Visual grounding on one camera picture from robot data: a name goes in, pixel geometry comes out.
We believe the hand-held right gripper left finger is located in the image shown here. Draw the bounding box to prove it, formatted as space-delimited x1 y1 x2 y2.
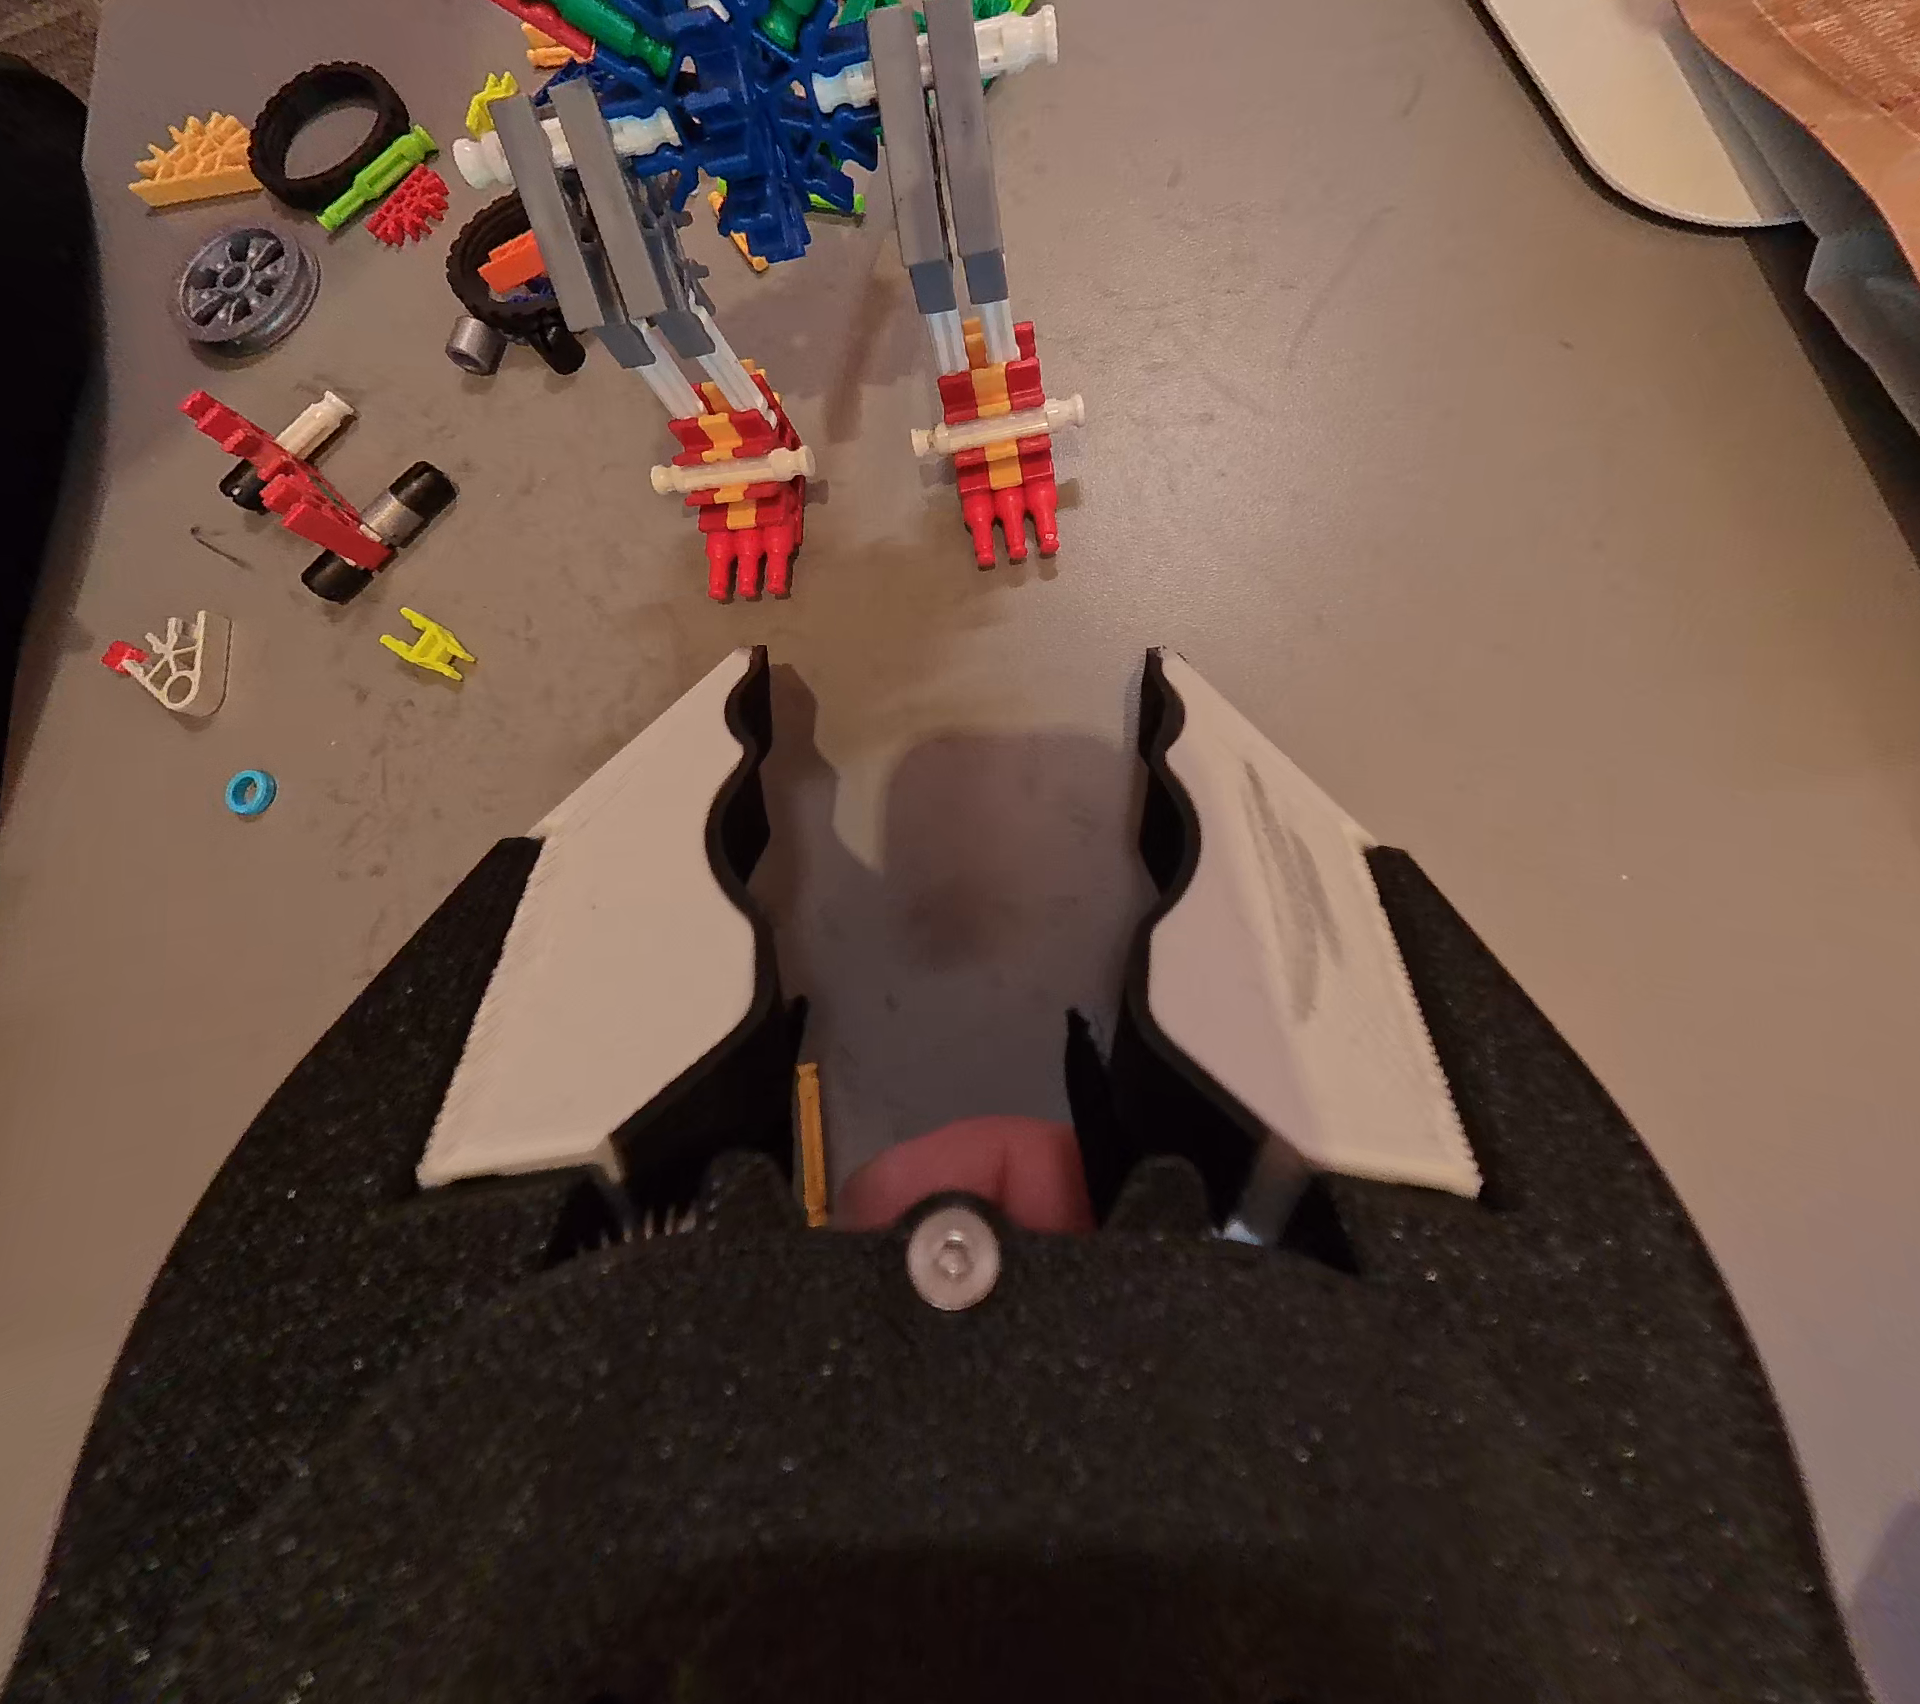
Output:
415 644 802 1237

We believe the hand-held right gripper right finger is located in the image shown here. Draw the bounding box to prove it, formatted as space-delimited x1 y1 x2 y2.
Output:
1065 644 1488 1243

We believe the colourful construction toy dinosaur model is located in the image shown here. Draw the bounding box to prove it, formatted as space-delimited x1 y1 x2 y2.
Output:
367 0 1085 602

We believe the person's right hand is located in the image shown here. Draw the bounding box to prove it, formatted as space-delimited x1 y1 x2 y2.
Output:
839 1119 1091 1232

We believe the red toy axle assembly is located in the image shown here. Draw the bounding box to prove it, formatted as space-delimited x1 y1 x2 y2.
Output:
179 386 460 608

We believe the black toy tire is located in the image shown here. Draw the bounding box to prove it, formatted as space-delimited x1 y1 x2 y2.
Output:
447 189 577 347
245 60 415 210

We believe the grey spoked toy wheel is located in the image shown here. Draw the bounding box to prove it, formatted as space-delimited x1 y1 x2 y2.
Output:
171 221 322 350

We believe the red snowflake connector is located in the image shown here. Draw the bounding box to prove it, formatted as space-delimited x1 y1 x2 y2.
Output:
367 163 453 244

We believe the lime green rod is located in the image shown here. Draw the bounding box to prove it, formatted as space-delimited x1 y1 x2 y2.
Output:
314 124 443 228

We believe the printed toy packaging bag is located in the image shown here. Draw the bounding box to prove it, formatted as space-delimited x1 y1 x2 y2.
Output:
1670 0 1920 433

